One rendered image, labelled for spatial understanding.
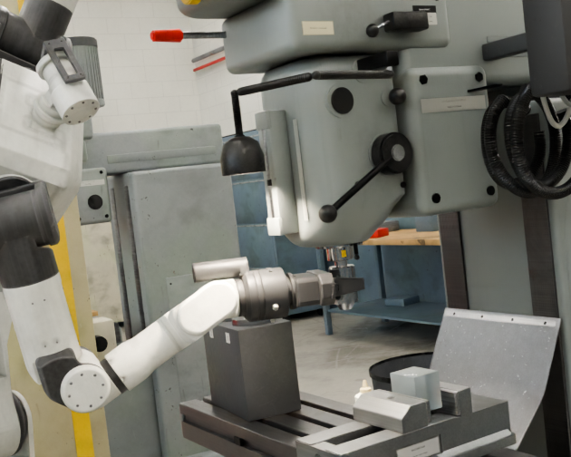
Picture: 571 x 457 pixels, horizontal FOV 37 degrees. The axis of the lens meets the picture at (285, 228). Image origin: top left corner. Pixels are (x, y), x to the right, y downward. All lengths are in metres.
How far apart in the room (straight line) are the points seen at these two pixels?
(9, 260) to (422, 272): 6.78
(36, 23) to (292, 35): 0.53
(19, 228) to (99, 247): 8.56
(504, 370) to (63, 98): 0.96
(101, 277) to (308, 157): 8.57
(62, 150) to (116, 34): 9.74
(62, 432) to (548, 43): 2.28
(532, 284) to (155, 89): 9.79
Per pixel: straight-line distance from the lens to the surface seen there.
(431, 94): 1.54
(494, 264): 1.79
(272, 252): 8.83
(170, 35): 1.52
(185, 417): 2.03
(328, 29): 1.42
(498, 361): 1.76
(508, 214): 1.74
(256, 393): 1.77
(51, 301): 1.40
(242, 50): 1.52
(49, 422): 3.17
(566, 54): 1.40
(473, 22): 1.64
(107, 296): 9.98
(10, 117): 1.51
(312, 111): 1.43
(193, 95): 11.49
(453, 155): 1.55
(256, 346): 1.76
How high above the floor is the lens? 1.43
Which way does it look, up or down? 3 degrees down
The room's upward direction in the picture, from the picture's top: 7 degrees counter-clockwise
